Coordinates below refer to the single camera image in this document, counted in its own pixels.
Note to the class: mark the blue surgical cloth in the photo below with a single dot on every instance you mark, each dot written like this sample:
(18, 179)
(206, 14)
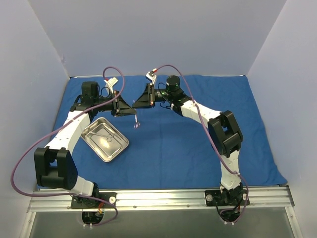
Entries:
(169, 151)

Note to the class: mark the steel surgical scissors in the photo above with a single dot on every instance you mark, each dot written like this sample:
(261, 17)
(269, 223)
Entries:
(137, 123)

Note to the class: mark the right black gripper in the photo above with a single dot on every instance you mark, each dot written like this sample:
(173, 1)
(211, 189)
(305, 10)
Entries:
(151, 95)

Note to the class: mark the front aluminium rail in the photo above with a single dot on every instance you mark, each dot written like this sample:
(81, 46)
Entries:
(169, 199)

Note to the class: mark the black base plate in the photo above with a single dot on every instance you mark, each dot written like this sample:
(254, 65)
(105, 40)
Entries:
(224, 198)
(88, 203)

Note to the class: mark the steel forceps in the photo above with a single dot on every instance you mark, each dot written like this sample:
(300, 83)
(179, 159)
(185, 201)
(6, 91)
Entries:
(98, 136)

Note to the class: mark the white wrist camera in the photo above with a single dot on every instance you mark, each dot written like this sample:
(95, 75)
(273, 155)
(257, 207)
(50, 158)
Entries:
(110, 84)
(151, 76)

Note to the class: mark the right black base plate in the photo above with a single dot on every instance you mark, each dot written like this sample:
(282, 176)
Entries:
(224, 198)

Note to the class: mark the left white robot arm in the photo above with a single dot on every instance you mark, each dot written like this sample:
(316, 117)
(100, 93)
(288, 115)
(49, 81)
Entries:
(54, 165)

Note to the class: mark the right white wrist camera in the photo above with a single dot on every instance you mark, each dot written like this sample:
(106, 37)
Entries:
(151, 76)

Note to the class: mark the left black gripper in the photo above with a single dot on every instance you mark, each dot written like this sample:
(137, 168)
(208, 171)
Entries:
(116, 103)

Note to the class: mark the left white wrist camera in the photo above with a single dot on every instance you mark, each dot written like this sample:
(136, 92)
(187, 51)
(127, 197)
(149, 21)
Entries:
(110, 84)

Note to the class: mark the stainless steel instrument tray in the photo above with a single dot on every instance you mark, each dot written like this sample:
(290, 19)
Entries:
(106, 151)

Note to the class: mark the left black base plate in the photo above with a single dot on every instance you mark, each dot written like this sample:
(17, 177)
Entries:
(88, 203)

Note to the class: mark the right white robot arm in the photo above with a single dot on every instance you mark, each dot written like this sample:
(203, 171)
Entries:
(221, 127)

